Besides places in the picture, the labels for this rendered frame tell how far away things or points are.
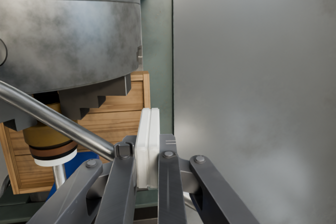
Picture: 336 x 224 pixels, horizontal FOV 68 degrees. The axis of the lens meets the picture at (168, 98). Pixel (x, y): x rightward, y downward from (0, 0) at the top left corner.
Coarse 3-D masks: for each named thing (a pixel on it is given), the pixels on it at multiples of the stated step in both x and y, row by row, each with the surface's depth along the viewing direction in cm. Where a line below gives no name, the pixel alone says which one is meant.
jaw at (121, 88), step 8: (136, 56) 38; (112, 80) 37; (120, 80) 37; (128, 80) 39; (72, 88) 37; (80, 88) 37; (88, 88) 37; (96, 88) 37; (104, 88) 37; (112, 88) 37; (120, 88) 37; (128, 88) 39; (64, 96) 38; (72, 96) 38; (80, 96) 38; (88, 96) 38; (96, 96) 38; (104, 96) 41; (64, 104) 38; (72, 104) 38; (80, 104) 38; (88, 104) 38; (96, 104) 38; (64, 112) 39; (72, 112) 39; (80, 112) 39
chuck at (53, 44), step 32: (0, 0) 22; (32, 0) 23; (64, 0) 24; (96, 0) 26; (0, 32) 22; (32, 32) 23; (64, 32) 25; (96, 32) 27; (128, 32) 32; (32, 64) 24; (64, 64) 26; (96, 64) 28; (128, 64) 33
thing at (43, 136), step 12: (36, 96) 42; (48, 96) 43; (60, 108) 39; (72, 120) 40; (24, 132) 38; (36, 132) 37; (48, 132) 38; (36, 144) 38; (48, 144) 38; (60, 144) 40; (72, 144) 42; (36, 156) 40; (48, 156) 39; (60, 156) 40
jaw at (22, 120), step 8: (0, 104) 33; (8, 104) 34; (0, 112) 33; (8, 112) 34; (16, 112) 35; (24, 112) 36; (0, 120) 33; (8, 120) 36; (16, 120) 35; (24, 120) 36; (32, 120) 37; (16, 128) 35; (24, 128) 36
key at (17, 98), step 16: (0, 80) 18; (0, 96) 17; (16, 96) 18; (32, 112) 18; (48, 112) 18; (64, 128) 18; (80, 128) 18; (80, 144) 18; (96, 144) 18; (112, 144) 19; (112, 160) 18; (192, 208) 19
